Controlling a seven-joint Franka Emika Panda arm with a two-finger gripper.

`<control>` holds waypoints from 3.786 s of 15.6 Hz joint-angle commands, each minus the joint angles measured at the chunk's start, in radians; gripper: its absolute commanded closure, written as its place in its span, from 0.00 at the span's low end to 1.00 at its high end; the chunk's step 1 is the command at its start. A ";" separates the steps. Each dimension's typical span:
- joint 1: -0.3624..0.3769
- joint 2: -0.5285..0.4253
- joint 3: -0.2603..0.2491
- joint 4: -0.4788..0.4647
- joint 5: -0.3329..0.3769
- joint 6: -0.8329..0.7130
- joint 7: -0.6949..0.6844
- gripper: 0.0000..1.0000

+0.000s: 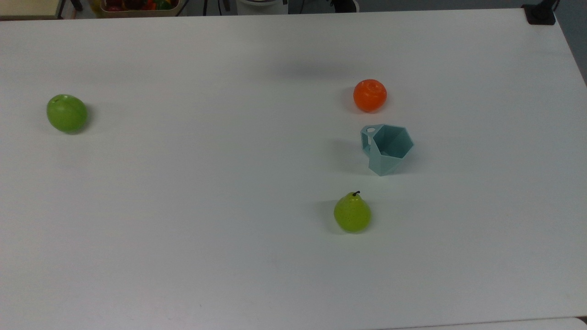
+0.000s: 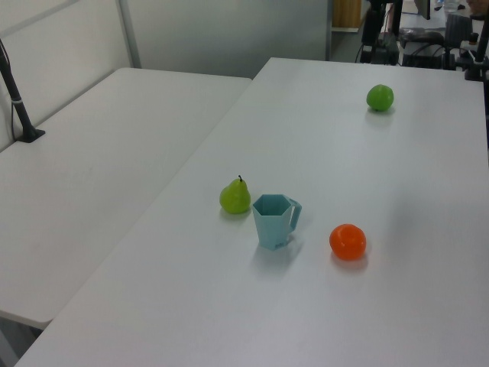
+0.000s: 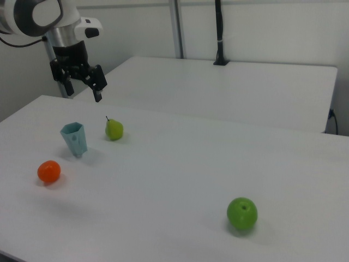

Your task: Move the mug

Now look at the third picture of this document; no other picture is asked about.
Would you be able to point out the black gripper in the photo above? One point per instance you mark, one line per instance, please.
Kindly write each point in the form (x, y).
(71, 56)

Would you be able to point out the teal hexagonal mug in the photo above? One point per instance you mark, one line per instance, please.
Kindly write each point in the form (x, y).
(75, 139)

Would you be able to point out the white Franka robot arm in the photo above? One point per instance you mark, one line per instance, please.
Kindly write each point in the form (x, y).
(41, 13)

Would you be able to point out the green toy pear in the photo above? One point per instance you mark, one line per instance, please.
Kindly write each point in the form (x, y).
(114, 131)

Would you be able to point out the orange toy fruit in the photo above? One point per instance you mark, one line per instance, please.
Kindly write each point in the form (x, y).
(49, 171)

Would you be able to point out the green toy apple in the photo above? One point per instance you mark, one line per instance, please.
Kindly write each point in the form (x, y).
(242, 213)

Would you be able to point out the aluminium frame post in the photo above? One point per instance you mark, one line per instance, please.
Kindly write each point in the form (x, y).
(62, 88)
(177, 30)

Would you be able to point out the black camera pole with base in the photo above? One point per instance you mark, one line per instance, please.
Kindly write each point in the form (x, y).
(219, 32)

